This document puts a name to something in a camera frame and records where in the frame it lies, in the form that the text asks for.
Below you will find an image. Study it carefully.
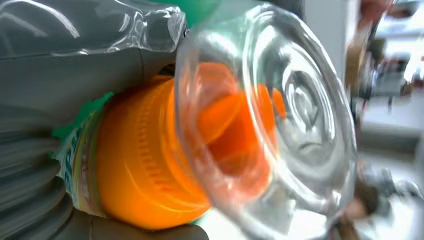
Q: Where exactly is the orange bottle with clear cap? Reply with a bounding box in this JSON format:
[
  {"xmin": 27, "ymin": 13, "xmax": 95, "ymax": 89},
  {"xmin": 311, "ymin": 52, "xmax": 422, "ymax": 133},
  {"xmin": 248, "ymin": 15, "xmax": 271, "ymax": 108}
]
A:
[{"xmin": 52, "ymin": 0, "xmax": 359, "ymax": 240}]

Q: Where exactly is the left arm ribbed grey sleeve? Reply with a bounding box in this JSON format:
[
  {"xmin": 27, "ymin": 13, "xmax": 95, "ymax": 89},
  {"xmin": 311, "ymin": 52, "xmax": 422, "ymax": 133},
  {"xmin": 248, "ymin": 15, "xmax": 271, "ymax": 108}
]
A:
[{"xmin": 0, "ymin": 107, "xmax": 75, "ymax": 240}]

